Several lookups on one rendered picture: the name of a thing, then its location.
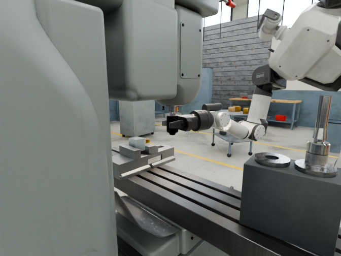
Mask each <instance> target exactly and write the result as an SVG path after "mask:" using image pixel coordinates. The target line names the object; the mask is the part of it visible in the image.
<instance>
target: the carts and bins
mask: <svg viewBox="0 0 341 256"><path fill-rule="evenodd" d="M215 112H227V113H228V114H229V116H230V119H231V120H233V121H234V116H248V114H249V108H243V111H241V107H240V106H233V107H228V110H220V111H215ZM215 135H216V136H217V137H219V138H221V139H223V140H225V141H226V142H228V143H229V146H228V154H227V156H228V157H231V154H230V149H231V145H233V143H239V142H250V151H249V153H248V155H250V156H251V155H252V154H253V153H252V142H253V141H246V140H242V139H238V138H236V137H234V136H233V135H231V134H229V133H227V132H223V131H220V132H219V133H215V129H214V128H213V141H212V144H211V145H212V146H215V143H214V136H215ZM325 141H326V142H329V143H330V151H329V152H333V153H340V149H341V120H332V119H329V120H328V125H327V140H325Z"/></svg>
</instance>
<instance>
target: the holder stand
mask: <svg viewBox="0 0 341 256"><path fill-rule="evenodd" d="M340 221H341V168H337V167H335V166H333V165H331V164H328V163H327V168H326V169H316V168H311V167H308V166H306V165H305V164H304V159H299V160H294V159H290V158H288V157H286V156H284V155H281V154H277V153H271V152H260V153H254V154H253V155H252V156H251V157H250V158H249V159H248V160H247V161H246V162H245V163H244V168H243V181H242V194H241V208H240V221H239V223H240V224H242V225H245V226H247V227H250V228H252V229H255V230H258V231H260V232H263V233H265V234H268V235H270V236H273V237H276V238H278V239H281V240H283V241H286V242H289V243H291V244H294V245H296V246H299V247H301V248H304V249H307V250H309V251H312V252H314V253H317V254H319V255H322V256H334V253H335V248H336V243H337V238H338V232H339V226H340Z"/></svg>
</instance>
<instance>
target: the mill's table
mask: <svg viewBox="0 0 341 256"><path fill-rule="evenodd" d="M114 187H115V188H117V189H118V190H120V191H122V192H124V193H125V194H127V195H129V196H130V197H132V198H134V199H135V200H137V201H139V202H140V203H142V204H144V205H146V206H147V207H149V208H151V209H152V210H154V211H156V212H157V213H159V214H161V215H163V216H164V217H166V218H168V219H169V220H171V221H173V222H174V223H176V224H178V225H179V226H181V227H183V228H185V229H186V230H188V231H190V232H191V233H193V234H195V235H196V236H198V237H200V238H201V239H203V240H205V241H206V242H208V243H210V244H211V245H213V246H215V247H217V248H218V249H220V250H222V251H223V252H225V253H227V254H228V255H230V256H322V255H319V254H317V253H314V252H312V251H309V250H307V249H304V248H301V247H299V246H296V245H294V244H291V243H289V242H286V241H283V240H281V239H278V238H276V237H273V236H270V235H268V234H265V233H263V232H260V231H258V230H255V229H252V228H250V227H247V226H245V225H242V224H240V223H239V221H240V208H241V194H242V192H241V191H238V190H235V189H233V188H230V187H227V186H224V185H221V184H218V183H215V182H213V181H210V180H207V179H204V178H201V177H199V176H196V175H193V174H190V173H187V172H184V171H182V170H179V169H176V168H173V167H170V166H168V165H162V166H159V167H156V168H151V169H150V170H149V171H146V172H143V173H140V174H138V175H135V176H133V177H130V178H127V179H125V180H119V179H117V178H115V177H114ZM334 256H341V227H340V228H339V232H338V238H337V243H336V248H335V253H334Z"/></svg>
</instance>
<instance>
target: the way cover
mask: <svg viewBox="0 0 341 256"><path fill-rule="evenodd" d="M114 194H115V210H116V211H118V212H119V213H120V214H122V215H123V216H124V217H126V218H127V219H129V220H130V221H131V222H133V223H134V224H136V225H137V226H139V227H140V228H141V229H143V230H145V231H147V232H149V233H151V234H153V235H156V236H158V237H160V238H164V237H167V236H169V235H171V234H174V233H176V232H178V231H181V230H182V229H181V228H179V227H177V226H176V225H174V224H172V223H171V222H169V221H167V220H166V219H164V218H162V217H161V216H159V215H157V214H156V213H154V212H152V211H151V210H149V209H147V208H146V207H144V206H142V205H141V204H139V203H137V202H136V201H134V200H132V199H131V198H129V197H127V196H119V194H118V193H117V191H115V190H114ZM146 225H147V226H146Z"/></svg>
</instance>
